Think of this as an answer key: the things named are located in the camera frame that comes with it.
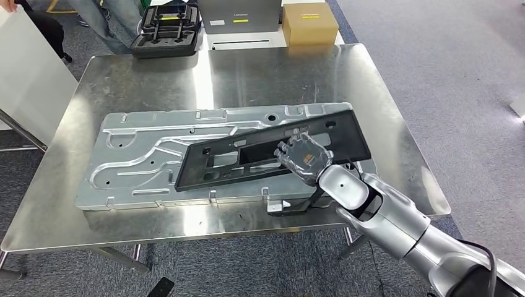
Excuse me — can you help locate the white board panel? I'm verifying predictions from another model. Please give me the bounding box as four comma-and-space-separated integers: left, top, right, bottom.
0, 6, 79, 145

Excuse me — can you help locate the brown cardboard box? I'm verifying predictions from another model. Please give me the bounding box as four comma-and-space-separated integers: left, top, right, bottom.
282, 3, 340, 46

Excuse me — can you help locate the black plastic panel part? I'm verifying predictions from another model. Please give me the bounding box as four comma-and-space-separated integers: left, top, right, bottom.
174, 110, 372, 192

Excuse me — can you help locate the steel workbench table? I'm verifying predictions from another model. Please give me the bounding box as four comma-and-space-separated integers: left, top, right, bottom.
0, 43, 452, 283

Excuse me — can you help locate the grey carton box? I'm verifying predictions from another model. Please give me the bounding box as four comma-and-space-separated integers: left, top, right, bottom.
197, 0, 284, 35

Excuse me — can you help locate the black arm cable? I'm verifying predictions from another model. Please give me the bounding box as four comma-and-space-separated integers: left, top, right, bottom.
453, 239, 498, 297

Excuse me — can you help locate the person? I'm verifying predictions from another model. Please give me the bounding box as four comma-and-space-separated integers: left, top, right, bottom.
67, 0, 142, 55
0, 0, 74, 64

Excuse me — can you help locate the silver stamped metal panel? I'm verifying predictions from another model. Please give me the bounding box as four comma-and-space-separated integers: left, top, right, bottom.
75, 102, 378, 212

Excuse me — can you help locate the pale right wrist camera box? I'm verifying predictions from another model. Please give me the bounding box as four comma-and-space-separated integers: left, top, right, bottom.
266, 199, 292, 214

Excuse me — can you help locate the black foam case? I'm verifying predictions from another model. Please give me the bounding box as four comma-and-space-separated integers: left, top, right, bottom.
130, 4, 202, 59

